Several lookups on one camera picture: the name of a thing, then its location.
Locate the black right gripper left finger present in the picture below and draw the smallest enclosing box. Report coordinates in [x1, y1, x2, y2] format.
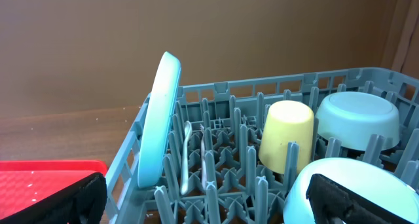
[1, 172, 107, 224]

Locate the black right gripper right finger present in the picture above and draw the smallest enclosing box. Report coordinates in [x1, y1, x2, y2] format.
[306, 174, 412, 224]

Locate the light blue bowl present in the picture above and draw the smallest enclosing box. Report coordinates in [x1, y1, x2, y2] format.
[283, 157, 418, 224]

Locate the pale green bowl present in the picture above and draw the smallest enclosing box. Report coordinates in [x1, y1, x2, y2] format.
[316, 92, 401, 151]

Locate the yellow plastic cup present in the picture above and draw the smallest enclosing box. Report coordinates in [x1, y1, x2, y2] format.
[259, 100, 314, 174]

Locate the light blue plate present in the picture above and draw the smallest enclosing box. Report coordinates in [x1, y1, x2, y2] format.
[137, 52, 181, 188]

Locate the white plastic spoon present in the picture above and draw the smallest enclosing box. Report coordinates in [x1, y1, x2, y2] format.
[180, 121, 192, 195]

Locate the white plastic fork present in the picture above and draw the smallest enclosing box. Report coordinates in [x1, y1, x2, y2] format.
[200, 124, 207, 189]

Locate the grey dishwasher rack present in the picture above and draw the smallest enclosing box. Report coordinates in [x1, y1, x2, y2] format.
[105, 67, 418, 223]

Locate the red plastic tray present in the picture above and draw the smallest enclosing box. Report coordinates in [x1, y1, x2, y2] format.
[1, 160, 107, 220]

